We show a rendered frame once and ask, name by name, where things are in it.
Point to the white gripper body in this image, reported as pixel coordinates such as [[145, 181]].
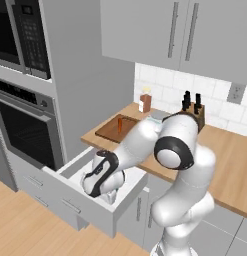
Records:
[[110, 197]]

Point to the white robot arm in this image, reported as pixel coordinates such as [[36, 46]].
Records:
[[181, 186]]

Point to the wooden cutting board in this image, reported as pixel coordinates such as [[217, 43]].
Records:
[[108, 131]]

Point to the orange carrot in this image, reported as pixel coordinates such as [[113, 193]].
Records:
[[119, 125]]

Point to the open grey drawer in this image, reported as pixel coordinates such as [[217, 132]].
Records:
[[95, 213]]

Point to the grey base cupboard door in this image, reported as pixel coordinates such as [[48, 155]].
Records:
[[131, 220], [155, 196]]

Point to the grey drawer front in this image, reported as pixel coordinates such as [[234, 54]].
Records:
[[28, 196]]

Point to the grey flat slab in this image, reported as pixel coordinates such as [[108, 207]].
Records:
[[158, 115]]

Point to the brown bottle with yellow cap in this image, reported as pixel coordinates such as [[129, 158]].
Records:
[[146, 101]]

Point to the grey tall oven cabinet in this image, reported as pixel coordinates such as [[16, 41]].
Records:
[[91, 93]]

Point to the black built-in oven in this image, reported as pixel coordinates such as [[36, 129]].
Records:
[[25, 130]]

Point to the wooden knife block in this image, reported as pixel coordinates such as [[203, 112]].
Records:
[[200, 115]]

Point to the grey base cupboard front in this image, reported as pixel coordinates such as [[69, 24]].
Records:
[[228, 238]]

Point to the black microwave oven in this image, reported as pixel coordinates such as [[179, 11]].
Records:
[[25, 36]]

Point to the grey wall socket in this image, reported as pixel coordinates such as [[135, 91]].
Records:
[[236, 93]]

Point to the grey wall cupboard door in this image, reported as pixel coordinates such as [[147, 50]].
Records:
[[141, 30], [225, 36]]

